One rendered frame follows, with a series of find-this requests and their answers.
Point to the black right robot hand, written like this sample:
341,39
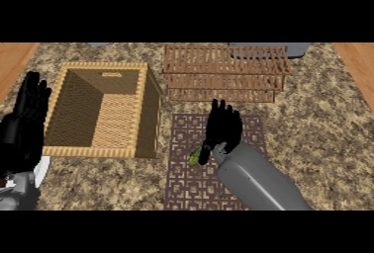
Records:
223,126

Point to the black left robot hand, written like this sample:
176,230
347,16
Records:
27,115

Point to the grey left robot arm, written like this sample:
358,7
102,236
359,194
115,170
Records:
19,191

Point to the green squash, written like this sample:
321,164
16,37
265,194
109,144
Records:
195,156

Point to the brown patterned placemat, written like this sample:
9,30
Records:
204,171

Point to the brown wooden tiered shelf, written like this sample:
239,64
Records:
225,74

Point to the rectangular wicker basket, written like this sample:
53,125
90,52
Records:
103,110

